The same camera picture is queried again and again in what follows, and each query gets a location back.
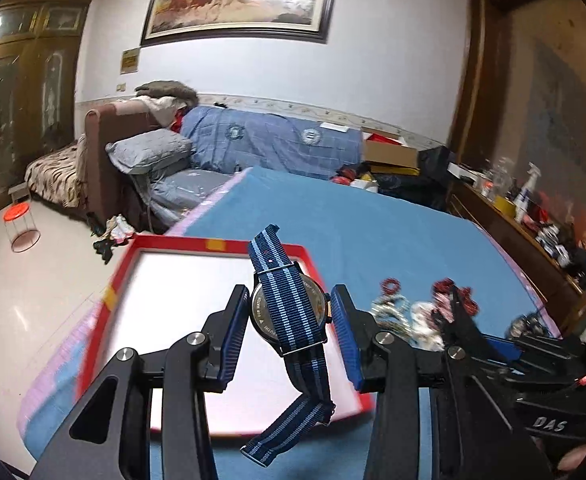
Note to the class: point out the black bag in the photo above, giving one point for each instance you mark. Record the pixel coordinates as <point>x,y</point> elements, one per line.
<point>433,164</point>

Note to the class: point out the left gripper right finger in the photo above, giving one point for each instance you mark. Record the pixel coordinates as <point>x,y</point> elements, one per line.
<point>474,433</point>

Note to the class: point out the white spray bottle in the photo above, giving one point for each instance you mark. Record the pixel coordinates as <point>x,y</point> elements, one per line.
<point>522,199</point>

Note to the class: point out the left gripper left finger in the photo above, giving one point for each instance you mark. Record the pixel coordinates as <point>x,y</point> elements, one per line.
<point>107,433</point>

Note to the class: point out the red tray white inside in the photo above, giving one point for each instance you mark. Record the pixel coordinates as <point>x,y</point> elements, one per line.
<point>208,329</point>

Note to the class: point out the patterned brown blanket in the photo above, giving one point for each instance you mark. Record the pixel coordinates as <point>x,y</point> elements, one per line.
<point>61,177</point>

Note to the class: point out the grey clothes pile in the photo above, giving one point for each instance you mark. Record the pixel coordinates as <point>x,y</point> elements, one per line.
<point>175,89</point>

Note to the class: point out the red round stool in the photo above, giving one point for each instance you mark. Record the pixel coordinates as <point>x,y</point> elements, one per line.
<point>21,227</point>

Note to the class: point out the white printed scrunchie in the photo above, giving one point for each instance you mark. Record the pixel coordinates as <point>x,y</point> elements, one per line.
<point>423,330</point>

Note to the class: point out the wooden side shelf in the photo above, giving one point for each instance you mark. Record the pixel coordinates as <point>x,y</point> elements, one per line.
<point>562,297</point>

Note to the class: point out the blue striped strap watch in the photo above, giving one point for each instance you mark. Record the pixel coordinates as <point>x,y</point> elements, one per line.
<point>290,312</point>

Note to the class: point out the dark red dotted scrunchie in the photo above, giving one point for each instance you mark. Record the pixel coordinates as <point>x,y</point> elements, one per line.
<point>443,291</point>

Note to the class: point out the brown armchair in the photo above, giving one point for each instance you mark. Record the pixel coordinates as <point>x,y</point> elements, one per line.
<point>110,192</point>

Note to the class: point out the grey pillow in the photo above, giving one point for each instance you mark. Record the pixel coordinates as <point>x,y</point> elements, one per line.
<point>145,152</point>

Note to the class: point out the framed horse painting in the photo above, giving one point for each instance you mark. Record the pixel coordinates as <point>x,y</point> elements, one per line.
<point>177,20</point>

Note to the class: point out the black grey sheer scrunchie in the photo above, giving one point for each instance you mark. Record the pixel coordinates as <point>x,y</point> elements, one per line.
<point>530,324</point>

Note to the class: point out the cardboard box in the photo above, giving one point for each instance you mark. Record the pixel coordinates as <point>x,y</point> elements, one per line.
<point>382,150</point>

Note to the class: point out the wooden wardrobe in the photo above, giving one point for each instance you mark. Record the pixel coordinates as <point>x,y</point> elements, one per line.
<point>39,49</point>

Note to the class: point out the person's right hand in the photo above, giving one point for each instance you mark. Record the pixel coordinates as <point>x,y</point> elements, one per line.
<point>571,460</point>

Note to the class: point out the blue plaid folded quilt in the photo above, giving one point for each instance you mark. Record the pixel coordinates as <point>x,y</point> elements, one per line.
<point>227,141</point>

